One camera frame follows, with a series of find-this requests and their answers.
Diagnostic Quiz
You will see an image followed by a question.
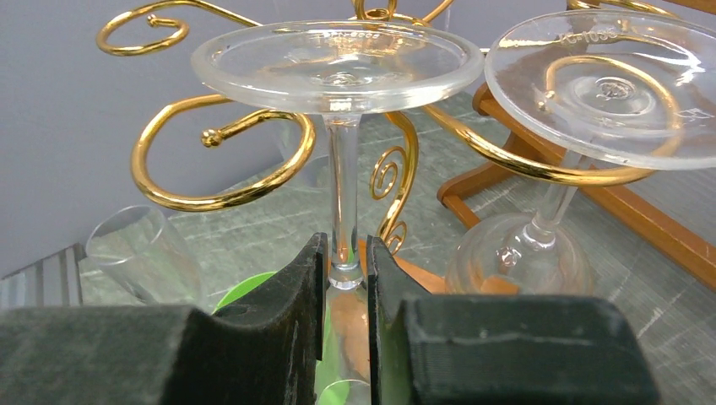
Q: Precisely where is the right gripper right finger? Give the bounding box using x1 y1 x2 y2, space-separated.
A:
366 236 661 404

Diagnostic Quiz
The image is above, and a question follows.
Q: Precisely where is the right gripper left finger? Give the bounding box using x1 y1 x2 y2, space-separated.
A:
1 233 327 404

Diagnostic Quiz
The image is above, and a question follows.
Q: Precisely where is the clear champagne flute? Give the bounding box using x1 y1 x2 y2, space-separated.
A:
191 20 485 404

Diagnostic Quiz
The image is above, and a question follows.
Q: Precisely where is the clear wine glass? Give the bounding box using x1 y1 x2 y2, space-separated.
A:
85 205 206 308
445 8 715 294

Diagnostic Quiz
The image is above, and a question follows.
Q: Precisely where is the green plastic goblet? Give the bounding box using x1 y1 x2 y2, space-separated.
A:
178 264 371 404

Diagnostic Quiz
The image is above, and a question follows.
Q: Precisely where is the wooden two-tier shelf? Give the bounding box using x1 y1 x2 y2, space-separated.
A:
436 82 716 292

